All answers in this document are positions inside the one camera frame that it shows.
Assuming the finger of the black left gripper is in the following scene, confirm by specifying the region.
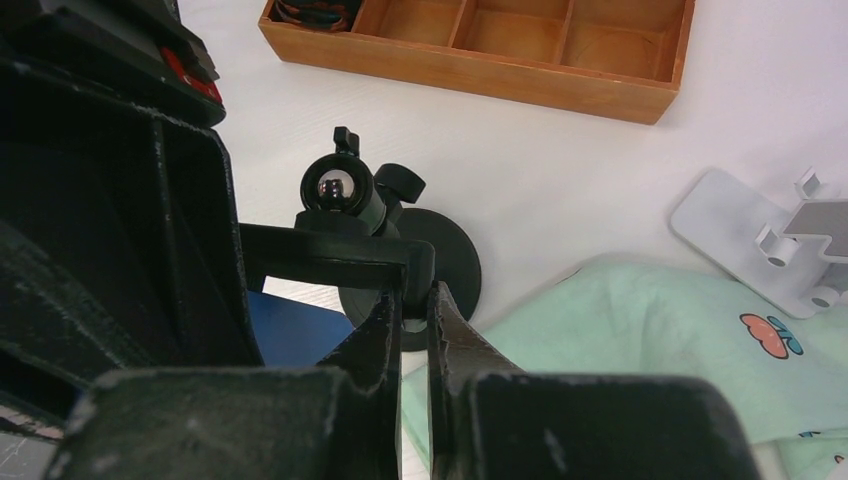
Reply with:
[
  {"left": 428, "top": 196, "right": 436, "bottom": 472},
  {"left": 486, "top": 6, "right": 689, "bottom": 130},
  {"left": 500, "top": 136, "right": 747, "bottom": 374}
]
[{"left": 1, "top": 59, "right": 261, "bottom": 398}]

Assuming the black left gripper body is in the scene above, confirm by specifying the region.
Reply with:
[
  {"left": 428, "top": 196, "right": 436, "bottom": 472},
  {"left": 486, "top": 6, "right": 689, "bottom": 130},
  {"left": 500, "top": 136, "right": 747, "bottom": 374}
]
[{"left": 1, "top": 1, "right": 226, "bottom": 127}]

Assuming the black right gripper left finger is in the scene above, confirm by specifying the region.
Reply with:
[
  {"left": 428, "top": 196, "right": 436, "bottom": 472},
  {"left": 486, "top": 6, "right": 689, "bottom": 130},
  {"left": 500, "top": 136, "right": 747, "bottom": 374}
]
[{"left": 44, "top": 290, "right": 402, "bottom": 479}]

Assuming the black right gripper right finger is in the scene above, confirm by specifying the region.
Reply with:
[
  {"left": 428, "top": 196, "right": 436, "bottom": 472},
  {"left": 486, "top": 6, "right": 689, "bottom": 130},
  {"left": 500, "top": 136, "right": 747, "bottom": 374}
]
[{"left": 426, "top": 283, "right": 759, "bottom": 479}]

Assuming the blue smartphone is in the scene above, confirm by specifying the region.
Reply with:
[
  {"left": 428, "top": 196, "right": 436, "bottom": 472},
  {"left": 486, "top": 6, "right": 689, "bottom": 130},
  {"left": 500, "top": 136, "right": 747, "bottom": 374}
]
[{"left": 248, "top": 291, "right": 354, "bottom": 368}]

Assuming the black clamp phone stand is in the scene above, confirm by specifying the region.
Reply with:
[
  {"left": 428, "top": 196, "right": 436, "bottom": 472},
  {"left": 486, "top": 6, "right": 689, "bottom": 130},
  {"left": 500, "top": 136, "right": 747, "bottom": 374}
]
[{"left": 239, "top": 126, "right": 482, "bottom": 352}]

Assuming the white folding phone stand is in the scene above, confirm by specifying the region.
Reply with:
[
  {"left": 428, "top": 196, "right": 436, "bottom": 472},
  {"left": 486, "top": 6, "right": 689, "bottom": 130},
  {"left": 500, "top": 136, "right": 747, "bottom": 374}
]
[{"left": 669, "top": 169, "right": 847, "bottom": 319}]

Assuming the green cartoon towel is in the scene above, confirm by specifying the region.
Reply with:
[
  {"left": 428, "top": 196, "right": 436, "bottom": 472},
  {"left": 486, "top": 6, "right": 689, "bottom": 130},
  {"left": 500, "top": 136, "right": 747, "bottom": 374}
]
[{"left": 400, "top": 254, "right": 848, "bottom": 480}]

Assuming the orange compartment tray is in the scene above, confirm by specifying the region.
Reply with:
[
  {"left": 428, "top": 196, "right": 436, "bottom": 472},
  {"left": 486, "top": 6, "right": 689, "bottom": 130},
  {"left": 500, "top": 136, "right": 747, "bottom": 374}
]
[{"left": 258, "top": 1, "right": 695, "bottom": 125}]

